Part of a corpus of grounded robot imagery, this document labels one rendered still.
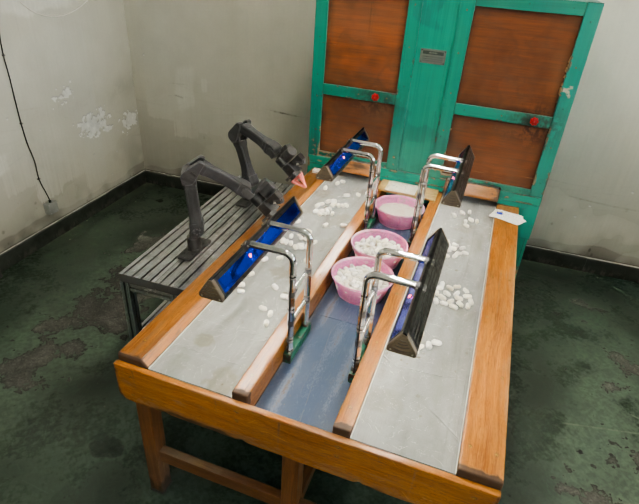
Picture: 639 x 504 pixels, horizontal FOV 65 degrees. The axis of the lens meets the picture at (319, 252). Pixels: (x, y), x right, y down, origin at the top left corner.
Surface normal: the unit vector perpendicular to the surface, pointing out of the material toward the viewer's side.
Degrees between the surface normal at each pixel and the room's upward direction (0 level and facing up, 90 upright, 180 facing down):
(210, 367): 0
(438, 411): 0
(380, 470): 90
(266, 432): 90
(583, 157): 90
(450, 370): 0
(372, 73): 90
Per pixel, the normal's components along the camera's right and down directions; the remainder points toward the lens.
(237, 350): 0.06, -0.85
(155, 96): -0.32, 0.48
